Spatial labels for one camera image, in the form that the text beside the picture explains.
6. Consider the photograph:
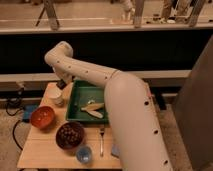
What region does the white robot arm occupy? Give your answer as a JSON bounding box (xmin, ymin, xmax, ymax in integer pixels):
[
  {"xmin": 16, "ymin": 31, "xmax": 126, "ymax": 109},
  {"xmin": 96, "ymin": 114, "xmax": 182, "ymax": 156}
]
[{"xmin": 45, "ymin": 41, "xmax": 174, "ymax": 171}]

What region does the white paper cup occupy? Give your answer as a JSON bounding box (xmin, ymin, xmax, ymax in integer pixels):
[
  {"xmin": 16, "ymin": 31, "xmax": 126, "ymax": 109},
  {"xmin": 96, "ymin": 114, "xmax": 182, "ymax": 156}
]
[{"xmin": 47, "ymin": 87, "xmax": 64, "ymax": 107}]

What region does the green plastic tray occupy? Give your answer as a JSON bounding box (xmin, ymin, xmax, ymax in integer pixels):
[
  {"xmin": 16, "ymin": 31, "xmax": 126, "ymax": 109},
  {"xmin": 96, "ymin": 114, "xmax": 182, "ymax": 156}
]
[{"xmin": 66, "ymin": 80, "xmax": 108, "ymax": 124}]

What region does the red bowl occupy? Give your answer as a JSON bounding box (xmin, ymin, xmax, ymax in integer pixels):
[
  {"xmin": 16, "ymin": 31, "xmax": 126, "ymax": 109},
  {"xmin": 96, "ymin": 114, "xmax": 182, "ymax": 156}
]
[{"xmin": 30, "ymin": 106, "xmax": 55, "ymax": 129}]

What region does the upper yellow banana piece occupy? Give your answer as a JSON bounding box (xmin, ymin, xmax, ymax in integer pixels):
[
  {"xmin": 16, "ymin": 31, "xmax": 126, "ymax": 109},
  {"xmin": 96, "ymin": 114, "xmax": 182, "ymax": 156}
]
[{"xmin": 81, "ymin": 103, "xmax": 104, "ymax": 111}]

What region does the yellow banana piece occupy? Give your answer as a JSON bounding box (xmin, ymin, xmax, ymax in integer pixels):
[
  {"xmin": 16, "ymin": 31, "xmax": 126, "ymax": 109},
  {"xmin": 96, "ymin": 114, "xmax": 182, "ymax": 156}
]
[
  {"xmin": 81, "ymin": 103, "xmax": 104, "ymax": 111},
  {"xmin": 86, "ymin": 110, "xmax": 103, "ymax": 119}
]

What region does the blue box on floor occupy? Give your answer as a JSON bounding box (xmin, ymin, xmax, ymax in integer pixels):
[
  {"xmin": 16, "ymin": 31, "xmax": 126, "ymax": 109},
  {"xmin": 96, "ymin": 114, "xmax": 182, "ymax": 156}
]
[{"xmin": 22, "ymin": 105, "xmax": 38, "ymax": 123}]

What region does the lower yellow banana piece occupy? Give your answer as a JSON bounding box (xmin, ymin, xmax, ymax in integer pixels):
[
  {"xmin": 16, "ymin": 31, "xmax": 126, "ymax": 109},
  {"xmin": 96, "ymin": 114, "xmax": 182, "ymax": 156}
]
[{"xmin": 86, "ymin": 110, "xmax": 103, "ymax": 119}]

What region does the dark brown bowl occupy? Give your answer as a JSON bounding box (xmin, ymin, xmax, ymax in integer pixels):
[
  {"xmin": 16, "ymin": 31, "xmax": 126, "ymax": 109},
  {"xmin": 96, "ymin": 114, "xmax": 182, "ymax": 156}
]
[{"xmin": 56, "ymin": 121, "xmax": 85, "ymax": 150}]

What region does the silver fork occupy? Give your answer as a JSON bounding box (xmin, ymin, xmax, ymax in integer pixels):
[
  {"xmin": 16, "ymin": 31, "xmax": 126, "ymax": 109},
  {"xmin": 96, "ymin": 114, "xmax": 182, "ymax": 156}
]
[{"xmin": 100, "ymin": 127, "xmax": 105, "ymax": 157}]

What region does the clear blue glass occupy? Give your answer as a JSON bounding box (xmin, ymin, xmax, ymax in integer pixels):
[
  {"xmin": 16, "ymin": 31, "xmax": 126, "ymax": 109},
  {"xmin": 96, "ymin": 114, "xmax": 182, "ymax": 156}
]
[{"xmin": 76, "ymin": 145, "xmax": 92, "ymax": 164}]

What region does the blue sponge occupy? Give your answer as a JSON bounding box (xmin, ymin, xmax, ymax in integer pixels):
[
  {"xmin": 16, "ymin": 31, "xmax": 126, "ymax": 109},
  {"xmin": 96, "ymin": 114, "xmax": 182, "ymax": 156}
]
[{"xmin": 111, "ymin": 144, "xmax": 119, "ymax": 158}]

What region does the grey panel at right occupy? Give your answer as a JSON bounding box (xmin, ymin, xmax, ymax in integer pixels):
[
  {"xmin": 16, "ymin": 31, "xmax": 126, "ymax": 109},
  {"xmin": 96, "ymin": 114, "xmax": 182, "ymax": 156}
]
[{"xmin": 172, "ymin": 34, "xmax": 213, "ymax": 171}]

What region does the black cable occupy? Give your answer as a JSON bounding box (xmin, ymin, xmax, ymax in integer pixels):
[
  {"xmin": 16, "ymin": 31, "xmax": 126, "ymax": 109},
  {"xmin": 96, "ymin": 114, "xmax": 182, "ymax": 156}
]
[{"xmin": 4, "ymin": 87, "xmax": 26, "ymax": 151}]

